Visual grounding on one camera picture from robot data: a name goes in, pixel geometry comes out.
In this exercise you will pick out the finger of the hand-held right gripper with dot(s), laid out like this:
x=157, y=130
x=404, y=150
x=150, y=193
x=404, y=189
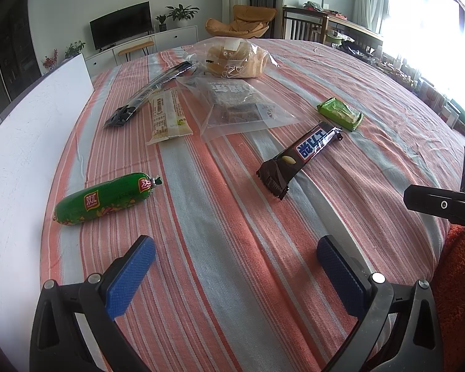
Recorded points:
x=430, y=201

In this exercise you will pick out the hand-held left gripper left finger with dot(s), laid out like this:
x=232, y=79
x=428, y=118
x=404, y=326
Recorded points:
x=131, y=275

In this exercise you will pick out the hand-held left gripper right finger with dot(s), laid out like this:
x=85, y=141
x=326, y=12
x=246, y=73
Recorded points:
x=341, y=279

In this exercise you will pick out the green sausage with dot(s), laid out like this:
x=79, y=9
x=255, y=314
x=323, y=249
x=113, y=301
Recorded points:
x=100, y=201

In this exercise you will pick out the green snack packet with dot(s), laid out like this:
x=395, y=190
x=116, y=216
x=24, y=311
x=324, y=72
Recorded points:
x=339, y=113

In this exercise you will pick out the dark brown chocolate bar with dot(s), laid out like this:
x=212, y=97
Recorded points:
x=306, y=149

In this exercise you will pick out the cream snack packet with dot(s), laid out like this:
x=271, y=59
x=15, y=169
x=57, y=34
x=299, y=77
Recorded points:
x=168, y=116

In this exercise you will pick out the long black snack packet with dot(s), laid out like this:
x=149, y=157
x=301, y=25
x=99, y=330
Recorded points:
x=151, y=89

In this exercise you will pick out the clear bag of brown cakes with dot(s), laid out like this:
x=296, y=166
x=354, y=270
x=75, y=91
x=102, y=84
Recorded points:
x=236, y=104

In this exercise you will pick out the clear bag of bread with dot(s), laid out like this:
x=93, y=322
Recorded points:
x=232, y=60

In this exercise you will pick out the orange fuzzy cloth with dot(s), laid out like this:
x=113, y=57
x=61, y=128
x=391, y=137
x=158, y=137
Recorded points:
x=461, y=298

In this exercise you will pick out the cluttered low shelf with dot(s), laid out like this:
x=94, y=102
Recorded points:
x=422, y=85

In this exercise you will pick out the striped cloth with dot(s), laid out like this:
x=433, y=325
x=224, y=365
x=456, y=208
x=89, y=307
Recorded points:
x=236, y=221

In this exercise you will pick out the wooden side table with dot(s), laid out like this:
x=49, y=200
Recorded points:
x=356, y=31

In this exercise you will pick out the white sheer curtain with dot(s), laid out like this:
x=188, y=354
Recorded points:
x=372, y=0

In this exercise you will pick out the dark wooden crib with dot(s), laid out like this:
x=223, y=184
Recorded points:
x=302, y=23

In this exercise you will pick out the wooden stool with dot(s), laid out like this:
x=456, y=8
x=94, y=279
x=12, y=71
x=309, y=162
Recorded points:
x=135, y=46

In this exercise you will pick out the red flowers in vase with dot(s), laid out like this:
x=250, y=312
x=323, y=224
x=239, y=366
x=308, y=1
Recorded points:
x=50, y=61

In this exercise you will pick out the leafy plant in vase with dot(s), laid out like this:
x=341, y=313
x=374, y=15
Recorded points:
x=74, y=49

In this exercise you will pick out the white television cabinet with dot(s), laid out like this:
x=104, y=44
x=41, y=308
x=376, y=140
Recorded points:
x=174, y=37

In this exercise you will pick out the dark tall cabinet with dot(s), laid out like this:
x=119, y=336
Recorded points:
x=19, y=58

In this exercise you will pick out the black television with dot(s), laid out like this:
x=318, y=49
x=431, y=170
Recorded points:
x=120, y=25

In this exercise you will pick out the small potted plant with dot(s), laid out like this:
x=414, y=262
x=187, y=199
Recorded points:
x=162, y=23

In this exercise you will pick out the orange lounge chair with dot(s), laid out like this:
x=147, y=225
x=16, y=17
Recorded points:
x=244, y=19

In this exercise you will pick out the large potted plant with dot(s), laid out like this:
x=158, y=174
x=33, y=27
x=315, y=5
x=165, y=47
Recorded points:
x=182, y=13

